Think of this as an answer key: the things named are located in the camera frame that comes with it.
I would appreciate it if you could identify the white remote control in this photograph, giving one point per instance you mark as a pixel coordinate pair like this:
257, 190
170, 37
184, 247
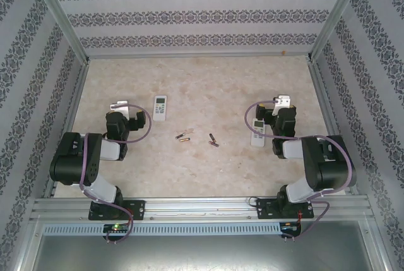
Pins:
258, 138
160, 111

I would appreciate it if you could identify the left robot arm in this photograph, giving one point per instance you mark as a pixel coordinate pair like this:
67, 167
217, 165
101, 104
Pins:
72, 157

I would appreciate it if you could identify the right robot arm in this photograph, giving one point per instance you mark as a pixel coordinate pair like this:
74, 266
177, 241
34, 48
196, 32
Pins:
331, 163

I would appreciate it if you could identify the small circuit board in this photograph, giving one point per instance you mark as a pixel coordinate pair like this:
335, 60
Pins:
290, 226
115, 227

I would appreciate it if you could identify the grey metal sheet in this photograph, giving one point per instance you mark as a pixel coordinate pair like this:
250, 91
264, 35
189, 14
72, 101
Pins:
202, 255

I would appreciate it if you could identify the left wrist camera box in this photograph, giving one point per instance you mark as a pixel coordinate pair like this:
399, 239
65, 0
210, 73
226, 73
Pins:
121, 110

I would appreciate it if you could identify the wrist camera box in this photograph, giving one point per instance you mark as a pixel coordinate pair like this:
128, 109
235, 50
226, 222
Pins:
282, 102
121, 110

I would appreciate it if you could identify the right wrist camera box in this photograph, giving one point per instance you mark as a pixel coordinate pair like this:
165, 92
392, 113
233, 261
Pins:
282, 102

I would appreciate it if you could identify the aluminium frame rail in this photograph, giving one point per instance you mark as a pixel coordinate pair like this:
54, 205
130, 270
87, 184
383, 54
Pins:
69, 125
331, 125
199, 57

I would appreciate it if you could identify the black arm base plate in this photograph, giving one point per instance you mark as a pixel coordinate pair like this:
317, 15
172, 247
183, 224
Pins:
137, 209
265, 209

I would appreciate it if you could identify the wide aluminium mounting rail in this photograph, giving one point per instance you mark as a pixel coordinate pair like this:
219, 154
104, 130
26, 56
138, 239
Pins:
202, 208

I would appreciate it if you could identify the aluminium frame post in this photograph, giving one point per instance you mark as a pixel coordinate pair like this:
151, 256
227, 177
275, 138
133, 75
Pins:
65, 21
26, 245
380, 245
331, 21

